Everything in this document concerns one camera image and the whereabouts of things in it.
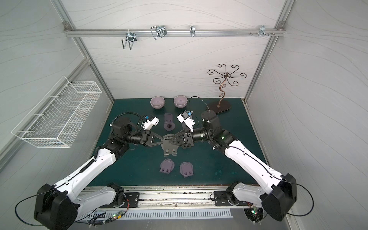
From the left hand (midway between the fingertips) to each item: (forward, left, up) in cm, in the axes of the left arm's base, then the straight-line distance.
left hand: (163, 144), depth 62 cm
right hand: (+1, -3, +1) cm, 4 cm away
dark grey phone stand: (0, -2, -1) cm, 2 cm away
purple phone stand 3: (0, -10, -29) cm, 31 cm away
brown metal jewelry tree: (+50, -37, -27) cm, 68 cm away
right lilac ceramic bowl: (+53, -3, -26) cm, 59 cm away
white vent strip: (-22, 0, -30) cm, 37 cm away
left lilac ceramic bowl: (+51, +15, -25) cm, 59 cm away
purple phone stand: (+31, +5, -28) cm, 42 cm away
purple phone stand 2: (+1, +2, -29) cm, 29 cm away
